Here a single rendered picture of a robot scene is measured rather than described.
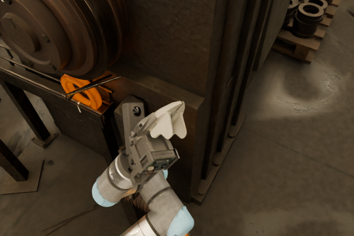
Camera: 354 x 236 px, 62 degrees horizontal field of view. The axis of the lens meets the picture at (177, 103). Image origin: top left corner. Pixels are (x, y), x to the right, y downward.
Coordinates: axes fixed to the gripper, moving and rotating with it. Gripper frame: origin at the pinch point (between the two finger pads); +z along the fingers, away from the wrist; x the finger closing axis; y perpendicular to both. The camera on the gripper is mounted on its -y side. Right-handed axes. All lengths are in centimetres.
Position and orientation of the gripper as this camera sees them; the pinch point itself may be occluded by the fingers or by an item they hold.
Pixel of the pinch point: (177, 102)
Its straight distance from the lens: 56.1
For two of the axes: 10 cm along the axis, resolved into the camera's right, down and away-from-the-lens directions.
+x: -7.4, -0.4, -6.7
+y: 3.8, 7.9, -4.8
